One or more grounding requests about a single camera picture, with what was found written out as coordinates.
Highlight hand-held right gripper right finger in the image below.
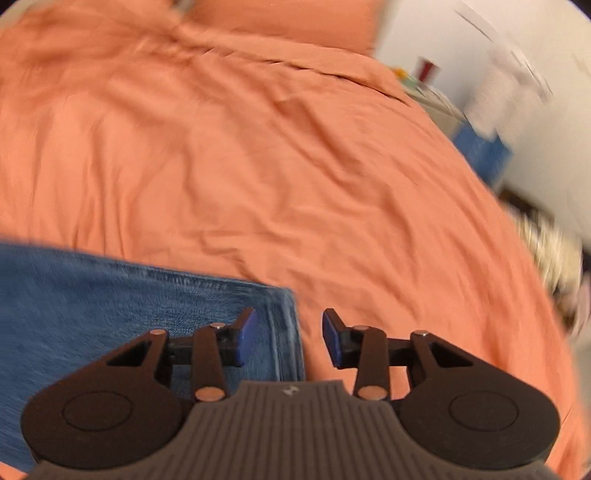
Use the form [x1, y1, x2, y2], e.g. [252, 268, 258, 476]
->
[322, 308, 481, 401]

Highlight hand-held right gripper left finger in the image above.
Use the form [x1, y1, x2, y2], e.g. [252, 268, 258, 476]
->
[99, 308, 257, 403]

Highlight blue denim pants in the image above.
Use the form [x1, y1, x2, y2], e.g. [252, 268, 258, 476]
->
[0, 240, 308, 474]

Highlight orange bed duvet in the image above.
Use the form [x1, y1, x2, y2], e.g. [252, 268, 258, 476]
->
[0, 0, 587, 480]

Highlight dark patterned cloth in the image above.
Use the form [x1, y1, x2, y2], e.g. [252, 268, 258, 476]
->
[501, 186, 591, 343]

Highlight blue box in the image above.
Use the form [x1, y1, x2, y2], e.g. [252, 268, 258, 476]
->
[454, 124, 514, 186]

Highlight beige nightstand with clutter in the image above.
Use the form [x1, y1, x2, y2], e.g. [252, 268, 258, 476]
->
[405, 78, 465, 137]

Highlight red cup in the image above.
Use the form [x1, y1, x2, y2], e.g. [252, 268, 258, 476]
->
[416, 56, 437, 84]

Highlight white blurred object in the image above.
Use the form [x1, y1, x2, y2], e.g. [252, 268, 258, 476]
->
[464, 45, 551, 140]

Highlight orange pillow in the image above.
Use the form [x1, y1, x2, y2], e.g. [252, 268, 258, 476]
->
[185, 0, 385, 52]

